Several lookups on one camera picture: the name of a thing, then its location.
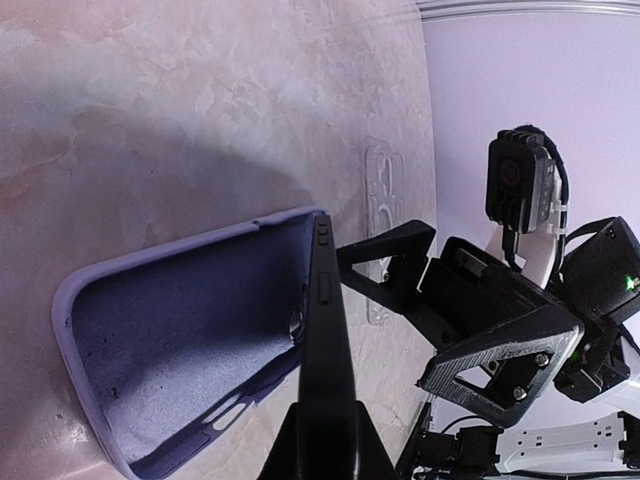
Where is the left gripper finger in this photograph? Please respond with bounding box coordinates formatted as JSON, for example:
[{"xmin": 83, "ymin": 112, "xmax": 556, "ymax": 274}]
[{"xmin": 258, "ymin": 401, "xmax": 395, "ymax": 479}]

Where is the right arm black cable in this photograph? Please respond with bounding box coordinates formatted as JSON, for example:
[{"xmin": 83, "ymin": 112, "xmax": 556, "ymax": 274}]
[{"xmin": 519, "ymin": 122, "xmax": 574, "ymax": 236}]

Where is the lavender phone case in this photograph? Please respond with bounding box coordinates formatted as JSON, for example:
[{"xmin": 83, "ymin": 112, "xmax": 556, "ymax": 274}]
[{"xmin": 51, "ymin": 206, "xmax": 322, "ymax": 479}]

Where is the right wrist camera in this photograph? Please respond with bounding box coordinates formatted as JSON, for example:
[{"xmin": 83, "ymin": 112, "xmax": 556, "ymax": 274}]
[{"xmin": 483, "ymin": 122, "xmax": 571, "ymax": 274}]

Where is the clear phone case right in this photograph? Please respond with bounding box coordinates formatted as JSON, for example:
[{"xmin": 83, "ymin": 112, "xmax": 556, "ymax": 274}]
[{"xmin": 365, "ymin": 143, "xmax": 404, "ymax": 327}]

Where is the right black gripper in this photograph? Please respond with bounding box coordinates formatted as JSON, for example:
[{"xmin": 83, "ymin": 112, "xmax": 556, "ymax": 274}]
[{"xmin": 337, "ymin": 219, "xmax": 585, "ymax": 428}]

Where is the black phone top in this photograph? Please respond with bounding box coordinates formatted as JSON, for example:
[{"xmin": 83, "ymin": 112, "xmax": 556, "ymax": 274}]
[{"xmin": 299, "ymin": 214, "xmax": 356, "ymax": 410}]

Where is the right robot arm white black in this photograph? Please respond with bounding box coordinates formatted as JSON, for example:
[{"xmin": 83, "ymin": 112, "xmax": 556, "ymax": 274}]
[{"xmin": 337, "ymin": 217, "xmax": 639, "ymax": 479}]

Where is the right aluminium frame post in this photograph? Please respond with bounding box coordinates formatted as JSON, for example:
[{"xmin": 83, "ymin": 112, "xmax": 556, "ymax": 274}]
[{"xmin": 416, "ymin": 0, "xmax": 639, "ymax": 22}]

